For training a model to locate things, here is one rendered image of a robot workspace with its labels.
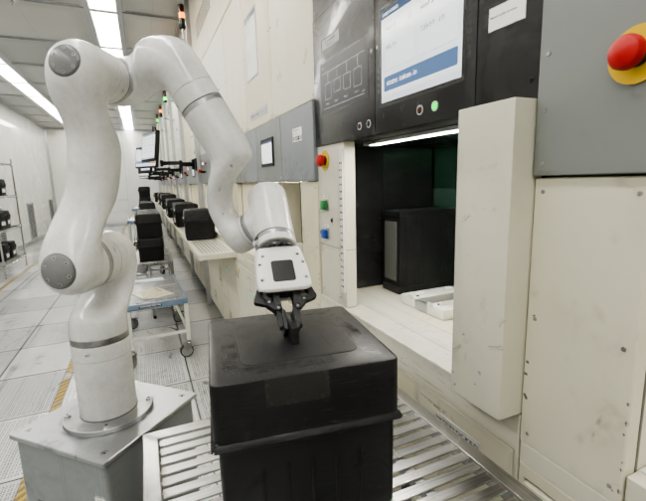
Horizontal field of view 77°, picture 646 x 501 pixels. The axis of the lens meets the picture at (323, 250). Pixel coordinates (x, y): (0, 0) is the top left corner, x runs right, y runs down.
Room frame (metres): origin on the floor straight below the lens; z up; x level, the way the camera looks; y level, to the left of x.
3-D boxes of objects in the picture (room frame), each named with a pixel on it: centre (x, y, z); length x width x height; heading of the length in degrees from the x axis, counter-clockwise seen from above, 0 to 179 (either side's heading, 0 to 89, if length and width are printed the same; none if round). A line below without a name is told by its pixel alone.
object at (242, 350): (0.69, 0.06, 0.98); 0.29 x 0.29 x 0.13; 16
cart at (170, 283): (3.19, 1.37, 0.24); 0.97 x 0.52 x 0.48; 26
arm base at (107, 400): (0.88, 0.51, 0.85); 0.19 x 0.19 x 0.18
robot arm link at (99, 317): (0.91, 0.51, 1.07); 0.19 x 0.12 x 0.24; 177
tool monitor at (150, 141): (4.02, 1.46, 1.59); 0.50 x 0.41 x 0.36; 114
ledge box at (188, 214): (3.62, 1.11, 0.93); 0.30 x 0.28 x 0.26; 21
